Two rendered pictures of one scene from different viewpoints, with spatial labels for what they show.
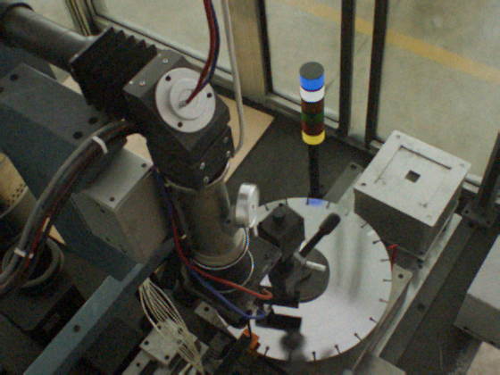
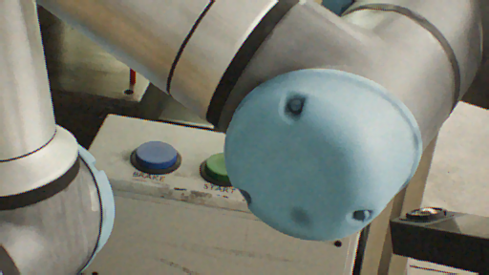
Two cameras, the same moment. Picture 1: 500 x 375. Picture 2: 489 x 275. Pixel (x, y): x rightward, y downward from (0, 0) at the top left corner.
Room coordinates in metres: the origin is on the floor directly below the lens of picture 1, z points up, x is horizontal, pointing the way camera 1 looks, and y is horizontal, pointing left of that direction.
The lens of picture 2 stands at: (0.06, -1.12, 1.43)
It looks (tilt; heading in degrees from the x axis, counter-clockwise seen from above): 33 degrees down; 53
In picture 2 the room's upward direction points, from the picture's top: 6 degrees clockwise
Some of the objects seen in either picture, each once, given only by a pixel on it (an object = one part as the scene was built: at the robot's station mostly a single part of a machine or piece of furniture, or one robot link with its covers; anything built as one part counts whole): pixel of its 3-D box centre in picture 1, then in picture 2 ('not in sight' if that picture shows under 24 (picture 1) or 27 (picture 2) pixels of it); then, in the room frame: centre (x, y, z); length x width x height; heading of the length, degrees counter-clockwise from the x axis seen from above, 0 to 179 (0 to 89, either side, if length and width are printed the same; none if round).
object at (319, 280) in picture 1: (299, 270); not in sight; (0.53, -0.07, 0.96); 0.11 x 0.11 x 0.03
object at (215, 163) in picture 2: not in sight; (224, 171); (0.51, -0.51, 0.90); 0.04 x 0.04 x 0.02
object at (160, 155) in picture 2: not in sight; (156, 159); (0.46, -0.46, 0.90); 0.04 x 0.04 x 0.02
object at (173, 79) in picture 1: (104, 122); not in sight; (0.51, 0.15, 1.45); 0.35 x 0.07 x 0.28; 46
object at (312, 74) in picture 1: (312, 76); not in sight; (0.82, -0.15, 1.14); 0.05 x 0.04 x 0.03; 46
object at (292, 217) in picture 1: (282, 249); not in sight; (0.46, -0.04, 1.17); 0.06 x 0.05 x 0.20; 127
